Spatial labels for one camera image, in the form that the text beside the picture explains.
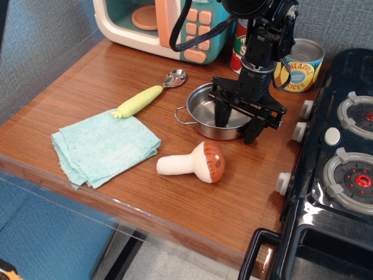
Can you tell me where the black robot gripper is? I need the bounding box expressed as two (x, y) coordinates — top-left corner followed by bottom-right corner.
(209, 62), (287, 145)

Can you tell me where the small stainless steel pot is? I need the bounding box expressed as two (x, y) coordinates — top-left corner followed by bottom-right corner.
(174, 83), (251, 141)

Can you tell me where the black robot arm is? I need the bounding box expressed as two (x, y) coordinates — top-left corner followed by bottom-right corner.
(209, 1), (298, 145)

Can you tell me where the teal toy microwave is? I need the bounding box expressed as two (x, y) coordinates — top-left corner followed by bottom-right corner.
(93, 1), (235, 65)

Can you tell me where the plush brown white mushroom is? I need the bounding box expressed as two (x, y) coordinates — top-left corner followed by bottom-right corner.
(156, 141), (226, 184)

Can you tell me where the tomato sauce can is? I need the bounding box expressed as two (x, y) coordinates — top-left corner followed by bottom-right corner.
(230, 19), (248, 74)

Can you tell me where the pineapple slices can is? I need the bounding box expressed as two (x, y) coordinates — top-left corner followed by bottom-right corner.
(273, 38), (325, 93)

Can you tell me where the black toy stove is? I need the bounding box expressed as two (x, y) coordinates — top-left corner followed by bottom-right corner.
(238, 48), (372, 279)

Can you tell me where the light teal folded cloth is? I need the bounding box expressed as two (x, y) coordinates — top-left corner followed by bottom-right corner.
(51, 111), (161, 188)

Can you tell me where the green handled metal spoon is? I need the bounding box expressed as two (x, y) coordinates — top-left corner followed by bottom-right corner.
(111, 69), (187, 118)

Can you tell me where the black braided cable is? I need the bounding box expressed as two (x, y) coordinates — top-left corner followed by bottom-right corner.
(169, 0), (237, 53)

